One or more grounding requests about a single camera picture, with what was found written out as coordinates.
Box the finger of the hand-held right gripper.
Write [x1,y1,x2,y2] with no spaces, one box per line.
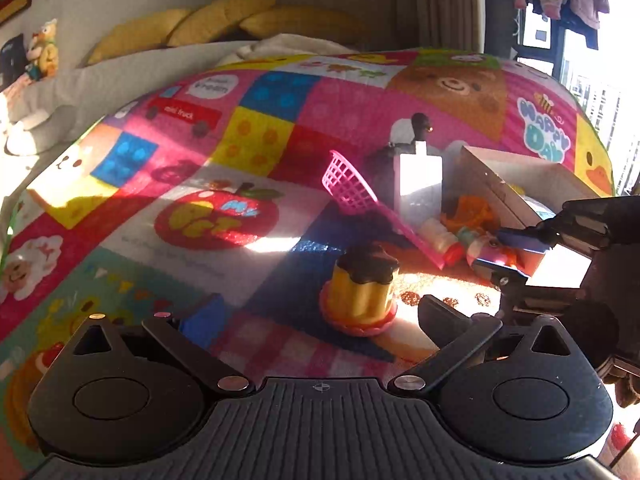
[472,258,531,289]
[496,209,609,257]

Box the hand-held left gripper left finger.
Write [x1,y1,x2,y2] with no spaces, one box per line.
[70,294,252,393]

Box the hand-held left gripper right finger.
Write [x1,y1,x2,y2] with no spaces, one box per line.
[389,294,577,394]

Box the pink white toy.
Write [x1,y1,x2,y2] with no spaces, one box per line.
[465,232,521,281]

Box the white cardboard box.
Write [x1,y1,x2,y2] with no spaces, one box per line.
[457,145,601,233]

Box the yellow brown pudding toy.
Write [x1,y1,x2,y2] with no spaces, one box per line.
[320,242,401,337]

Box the orange toy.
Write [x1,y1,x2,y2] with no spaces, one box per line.
[440,195,501,233]

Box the white toy bottle red cap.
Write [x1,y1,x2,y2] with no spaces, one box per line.
[419,217,466,267]

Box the pink toy net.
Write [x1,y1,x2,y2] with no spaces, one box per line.
[322,150,447,271]

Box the colourful printed blanket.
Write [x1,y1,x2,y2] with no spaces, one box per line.
[0,47,618,476]

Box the beige curtain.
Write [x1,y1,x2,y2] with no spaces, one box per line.
[397,0,486,53]

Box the white soft toy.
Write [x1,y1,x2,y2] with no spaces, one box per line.
[2,105,56,156]

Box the white cloth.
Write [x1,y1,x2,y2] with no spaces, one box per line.
[215,34,358,68]

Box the stuffed bear toy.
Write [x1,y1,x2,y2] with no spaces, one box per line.
[25,19,60,81]

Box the dark soft toy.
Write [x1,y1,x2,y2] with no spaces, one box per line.
[0,34,28,88]

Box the black window frame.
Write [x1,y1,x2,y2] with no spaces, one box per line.
[482,0,566,76]

